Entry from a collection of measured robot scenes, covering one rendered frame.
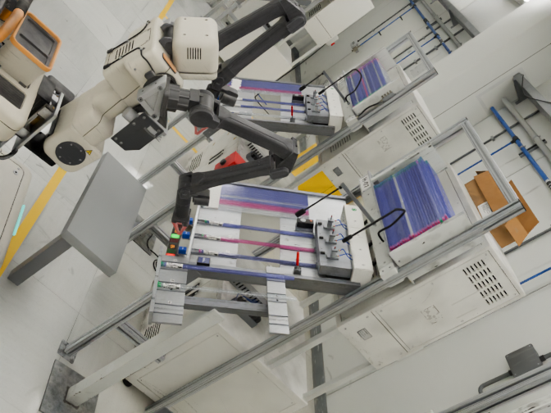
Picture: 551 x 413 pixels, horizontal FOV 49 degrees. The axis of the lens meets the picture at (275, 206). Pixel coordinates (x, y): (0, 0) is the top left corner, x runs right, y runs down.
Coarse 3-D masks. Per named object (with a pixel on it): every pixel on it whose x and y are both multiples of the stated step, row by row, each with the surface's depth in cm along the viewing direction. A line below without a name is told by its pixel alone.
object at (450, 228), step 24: (480, 144) 260; (504, 192) 228; (456, 216) 225; (168, 240) 318; (432, 240) 230; (480, 240) 230; (432, 264) 236; (240, 288) 285; (144, 336) 259; (72, 360) 261
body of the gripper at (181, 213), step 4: (176, 204) 233; (176, 208) 234; (180, 208) 233; (184, 208) 233; (188, 208) 234; (176, 212) 234; (180, 212) 233; (184, 212) 234; (188, 212) 235; (172, 216) 234; (176, 216) 235; (180, 216) 234; (184, 216) 235; (188, 216) 236; (172, 220) 233; (176, 220) 233; (180, 220) 233; (184, 220) 233; (188, 220) 234; (184, 224) 234
